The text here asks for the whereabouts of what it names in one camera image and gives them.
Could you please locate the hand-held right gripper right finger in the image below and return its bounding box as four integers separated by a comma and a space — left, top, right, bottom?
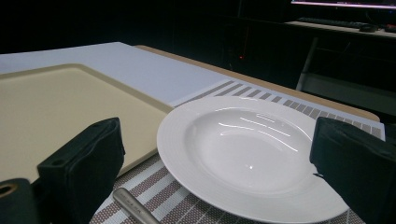
309, 117, 396, 224

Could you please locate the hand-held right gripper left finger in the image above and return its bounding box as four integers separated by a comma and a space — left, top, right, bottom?
36, 117, 126, 224

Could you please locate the beige plastic tray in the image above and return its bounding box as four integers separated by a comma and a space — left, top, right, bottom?
0, 63, 174, 183

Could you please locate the striped woven placemat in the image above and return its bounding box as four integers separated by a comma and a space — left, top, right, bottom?
89, 79, 387, 224

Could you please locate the background desk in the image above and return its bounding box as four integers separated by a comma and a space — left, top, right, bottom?
284, 20, 396, 117

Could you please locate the white table sheet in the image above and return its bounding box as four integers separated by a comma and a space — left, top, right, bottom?
0, 41, 233, 106

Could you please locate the white deep plate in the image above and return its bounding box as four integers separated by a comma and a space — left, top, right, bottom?
156, 95, 350, 224

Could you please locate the black computer mouse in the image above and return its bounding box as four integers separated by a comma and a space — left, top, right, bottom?
359, 23, 379, 34

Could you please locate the black keyboard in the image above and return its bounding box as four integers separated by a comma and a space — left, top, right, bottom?
296, 16, 369, 29

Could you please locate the computer monitor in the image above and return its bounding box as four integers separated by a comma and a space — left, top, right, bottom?
290, 0, 396, 10

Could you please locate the metal cutlery handle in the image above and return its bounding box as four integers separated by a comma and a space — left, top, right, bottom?
112, 187, 162, 224

